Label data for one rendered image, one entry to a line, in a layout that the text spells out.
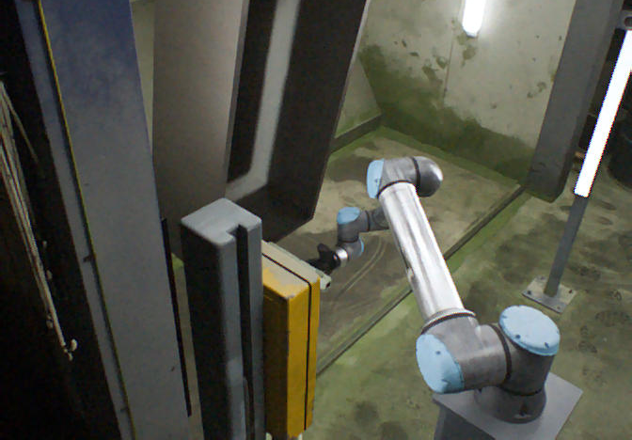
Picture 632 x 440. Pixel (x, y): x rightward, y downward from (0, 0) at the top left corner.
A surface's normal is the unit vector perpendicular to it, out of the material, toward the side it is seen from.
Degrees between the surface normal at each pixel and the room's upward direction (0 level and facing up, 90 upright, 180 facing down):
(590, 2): 90
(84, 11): 90
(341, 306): 0
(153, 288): 90
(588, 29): 90
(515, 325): 5
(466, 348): 23
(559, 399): 0
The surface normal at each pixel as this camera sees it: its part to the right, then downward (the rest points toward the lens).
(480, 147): -0.65, 0.40
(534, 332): 0.11, -0.84
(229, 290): 0.75, 0.39
